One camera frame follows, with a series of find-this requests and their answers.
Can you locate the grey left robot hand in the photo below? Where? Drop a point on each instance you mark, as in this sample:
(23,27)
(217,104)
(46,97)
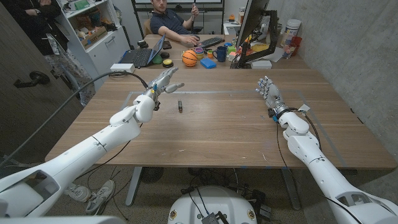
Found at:
(163,83)

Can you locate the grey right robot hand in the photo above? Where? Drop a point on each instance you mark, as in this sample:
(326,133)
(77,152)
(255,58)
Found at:
(272,93)

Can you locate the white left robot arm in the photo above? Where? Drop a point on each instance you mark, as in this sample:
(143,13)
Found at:
(81,155)

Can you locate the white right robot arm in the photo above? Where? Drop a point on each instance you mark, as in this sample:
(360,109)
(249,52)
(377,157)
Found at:
(323,165)

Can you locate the open black laptop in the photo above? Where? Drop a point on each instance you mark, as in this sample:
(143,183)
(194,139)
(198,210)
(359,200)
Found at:
(143,54)

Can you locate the red plastic cup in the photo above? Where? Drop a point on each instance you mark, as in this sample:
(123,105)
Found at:
(295,43)

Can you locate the small orange cup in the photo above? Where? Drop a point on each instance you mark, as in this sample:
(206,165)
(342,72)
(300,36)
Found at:
(210,54)

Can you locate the yellow black round button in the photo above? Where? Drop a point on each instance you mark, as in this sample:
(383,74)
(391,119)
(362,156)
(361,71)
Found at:
(168,63)

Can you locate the green dome object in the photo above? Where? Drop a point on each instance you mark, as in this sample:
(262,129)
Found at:
(157,59)

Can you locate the white flat box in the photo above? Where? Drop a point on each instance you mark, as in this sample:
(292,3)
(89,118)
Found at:
(261,64)

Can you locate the orange basketball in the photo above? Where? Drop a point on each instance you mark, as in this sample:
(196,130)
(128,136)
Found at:
(189,58)

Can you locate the white power strip box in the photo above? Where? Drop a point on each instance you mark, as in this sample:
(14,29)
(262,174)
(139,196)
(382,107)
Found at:
(122,67)

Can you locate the blue rectangular block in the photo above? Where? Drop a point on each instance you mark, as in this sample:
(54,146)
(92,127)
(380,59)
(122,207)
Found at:
(208,63)

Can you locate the seated man in dark polo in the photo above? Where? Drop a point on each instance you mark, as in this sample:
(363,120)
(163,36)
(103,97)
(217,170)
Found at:
(173,23)

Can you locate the black keyboard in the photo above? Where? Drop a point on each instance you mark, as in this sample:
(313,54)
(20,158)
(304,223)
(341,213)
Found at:
(209,42)

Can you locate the dark blue mug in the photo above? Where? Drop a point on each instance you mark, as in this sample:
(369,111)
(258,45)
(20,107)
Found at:
(221,53)

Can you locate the white cylindrical canister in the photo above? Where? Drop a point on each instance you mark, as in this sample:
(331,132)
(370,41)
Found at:
(291,31)

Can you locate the black computer monitor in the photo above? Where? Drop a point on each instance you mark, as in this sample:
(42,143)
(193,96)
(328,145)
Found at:
(253,21)

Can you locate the white shelf cabinet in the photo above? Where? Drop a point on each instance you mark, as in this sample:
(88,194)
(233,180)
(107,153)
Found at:
(96,37)

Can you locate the cardboard box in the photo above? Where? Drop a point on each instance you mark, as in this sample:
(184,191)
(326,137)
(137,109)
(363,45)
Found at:
(92,36)

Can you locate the white robot torso base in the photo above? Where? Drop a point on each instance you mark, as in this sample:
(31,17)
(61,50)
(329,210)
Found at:
(212,207)

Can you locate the grey sneaker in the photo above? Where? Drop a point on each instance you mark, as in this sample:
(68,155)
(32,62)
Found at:
(101,196)
(78,193)

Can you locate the standing person in black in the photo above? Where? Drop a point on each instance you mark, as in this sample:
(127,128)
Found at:
(40,28)

